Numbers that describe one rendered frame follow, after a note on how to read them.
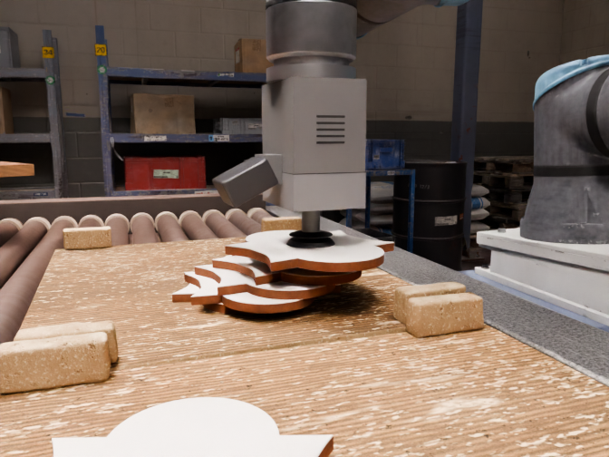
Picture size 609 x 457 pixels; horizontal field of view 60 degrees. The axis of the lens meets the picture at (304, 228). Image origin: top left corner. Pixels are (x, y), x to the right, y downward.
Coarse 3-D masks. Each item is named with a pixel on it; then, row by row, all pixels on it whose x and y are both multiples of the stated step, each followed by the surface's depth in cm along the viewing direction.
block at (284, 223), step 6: (264, 222) 77; (270, 222) 77; (276, 222) 77; (282, 222) 78; (288, 222) 78; (294, 222) 78; (300, 222) 79; (264, 228) 77; (270, 228) 77; (276, 228) 78; (282, 228) 78; (288, 228) 78; (294, 228) 79; (300, 228) 79
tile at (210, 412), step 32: (160, 416) 26; (192, 416) 26; (224, 416) 26; (256, 416) 26; (64, 448) 24; (96, 448) 24; (128, 448) 24; (160, 448) 24; (192, 448) 24; (224, 448) 24; (256, 448) 24; (288, 448) 24; (320, 448) 24
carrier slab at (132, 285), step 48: (192, 240) 75; (240, 240) 75; (48, 288) 51; (96, 288) 51; (144, 288) 51; (384, 288) 51; (144, 336) 39; (192, 336) 39; (240, 336) 39; (288, 336) 39; (336, 336) 39
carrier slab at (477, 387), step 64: (128, 384) 31; (192, 384) 31; (256, 384) 31; (320, 384) 31; (384, 384) 31; (448, 384) 31; (512, 384) 31; (576, 384) 31; (0, 448) 25; (384, 448) 25; (448, 448) 25; (512, 448) 25; (576, 448) 25
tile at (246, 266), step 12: (216, 264) 49; (228, 264) 48; (240, 264) 47; (252, 264) 47; (264, 264) 47; (252, 276) 45; (264, 276) 43; (276, 276) 44; (288, 276) 44; (300, 276) 43; (312, 276) 43; (324, 276) 43; (336, 276) 43; (348, 276) 44; (360, 276) 46
